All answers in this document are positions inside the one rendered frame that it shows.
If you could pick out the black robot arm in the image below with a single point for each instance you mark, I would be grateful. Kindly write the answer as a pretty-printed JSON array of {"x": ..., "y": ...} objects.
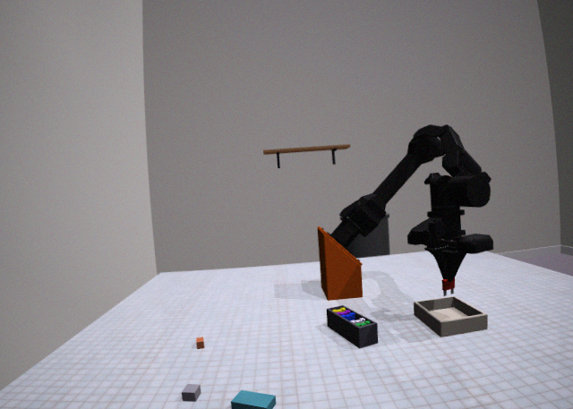
[{"x": 467, "y": 187}]

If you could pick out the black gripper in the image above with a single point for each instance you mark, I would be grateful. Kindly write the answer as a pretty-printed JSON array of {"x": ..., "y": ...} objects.
[{"x": 449, "y": 254}]

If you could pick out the teal rectangular block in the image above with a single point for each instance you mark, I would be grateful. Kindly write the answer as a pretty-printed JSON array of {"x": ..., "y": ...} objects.
[{"x": 253, "y": 400}]

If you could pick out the red blade fuse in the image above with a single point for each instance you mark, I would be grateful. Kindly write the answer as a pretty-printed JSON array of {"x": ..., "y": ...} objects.
[{"x": 448, "y": 286}]

